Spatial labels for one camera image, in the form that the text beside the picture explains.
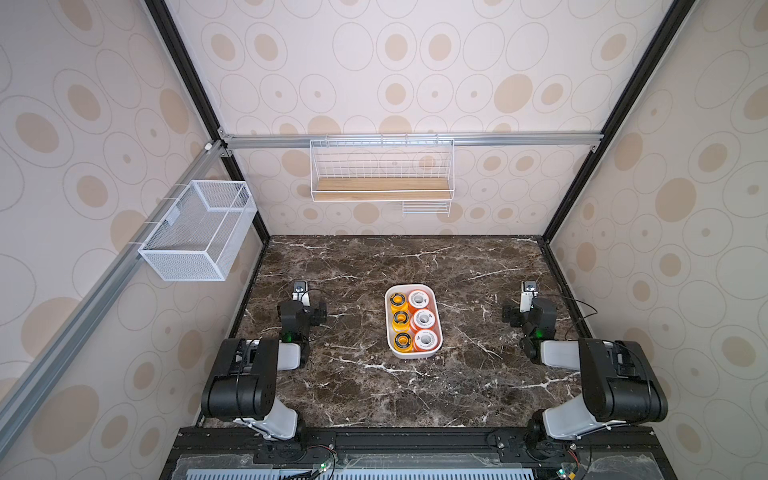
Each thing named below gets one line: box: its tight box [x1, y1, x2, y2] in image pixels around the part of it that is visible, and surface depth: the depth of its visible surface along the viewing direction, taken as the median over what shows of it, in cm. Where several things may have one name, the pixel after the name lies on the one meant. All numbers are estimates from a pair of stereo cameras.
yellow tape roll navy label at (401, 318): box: [391, 304, 411, 332], surface depth 95 cm
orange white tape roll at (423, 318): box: [410, 308, 437, 330], surface depth 94 cm
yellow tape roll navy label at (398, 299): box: [390, 292, 407, 307], surface depth 99 cm
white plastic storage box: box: [384, 283, 443, 359], surface depth 94 cm
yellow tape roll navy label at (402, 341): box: [393, 331, 413, 353], surface depth 89 cm
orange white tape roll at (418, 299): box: [408, 289, 430, 310], surface depth 99 cm
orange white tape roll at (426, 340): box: [412, 328, 440, 352], surface depth 89 cm
